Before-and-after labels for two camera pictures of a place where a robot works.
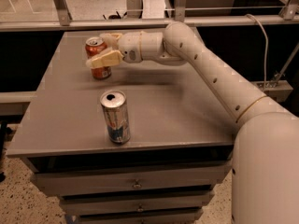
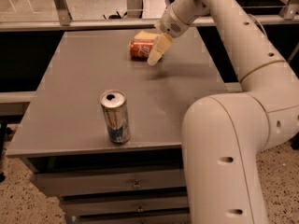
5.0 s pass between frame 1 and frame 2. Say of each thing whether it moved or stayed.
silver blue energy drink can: stayed
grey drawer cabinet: stayed
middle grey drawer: stayed
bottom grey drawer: stayed
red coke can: moved
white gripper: moved
